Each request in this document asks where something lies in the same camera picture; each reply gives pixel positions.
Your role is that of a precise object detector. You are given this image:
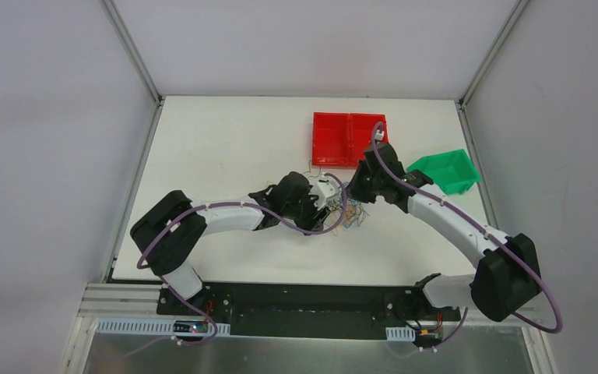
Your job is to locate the wire bundle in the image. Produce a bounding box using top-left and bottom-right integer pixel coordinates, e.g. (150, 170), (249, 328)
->
(301, 161), (372, 238)

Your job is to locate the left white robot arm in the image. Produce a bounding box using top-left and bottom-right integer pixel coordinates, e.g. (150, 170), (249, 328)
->
(129, 171), (346, 316)

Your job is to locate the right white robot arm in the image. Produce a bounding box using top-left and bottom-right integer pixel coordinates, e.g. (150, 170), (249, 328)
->
(346, 143), (542, 322)

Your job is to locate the right red bin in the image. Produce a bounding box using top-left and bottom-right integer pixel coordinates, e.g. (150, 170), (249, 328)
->
(346, 113), (387, 167)

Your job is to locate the red bin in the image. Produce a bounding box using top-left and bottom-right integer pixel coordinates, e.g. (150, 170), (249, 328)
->
(311, 112), (350, 168)
(346, 113), (387, 167)

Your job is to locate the left red bin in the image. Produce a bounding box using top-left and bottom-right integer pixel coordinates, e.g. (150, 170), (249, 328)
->
(311, 112), (350, 168)

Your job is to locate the green plastic bin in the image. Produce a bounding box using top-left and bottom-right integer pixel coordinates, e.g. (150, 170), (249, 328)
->
(406, 149), (482, 195)

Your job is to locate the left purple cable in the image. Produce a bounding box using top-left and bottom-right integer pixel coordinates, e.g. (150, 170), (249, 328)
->
(136, 172), (349, 347)

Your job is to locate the purple cable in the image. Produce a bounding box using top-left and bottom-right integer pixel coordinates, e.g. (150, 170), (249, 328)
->
(136, 172), (349, 347)
(370, 121), (565, 336)

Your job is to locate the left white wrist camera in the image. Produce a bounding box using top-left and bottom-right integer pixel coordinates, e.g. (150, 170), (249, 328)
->
(309, 176), (340, 210)

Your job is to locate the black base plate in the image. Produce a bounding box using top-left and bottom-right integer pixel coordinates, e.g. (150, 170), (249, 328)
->
(157, 280), (460, 340)

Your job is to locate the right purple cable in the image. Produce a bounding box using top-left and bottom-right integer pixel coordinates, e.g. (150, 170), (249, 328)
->
(370, 121), (565, 336)

